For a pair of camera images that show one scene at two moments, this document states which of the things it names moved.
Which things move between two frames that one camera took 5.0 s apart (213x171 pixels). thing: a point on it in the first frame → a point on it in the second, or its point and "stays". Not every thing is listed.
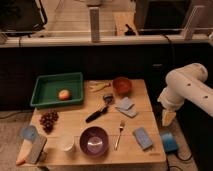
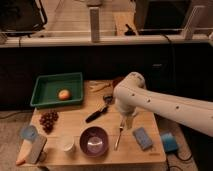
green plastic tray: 46,89 stays
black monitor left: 21,17 stays
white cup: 67,142 stays
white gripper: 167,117 → 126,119
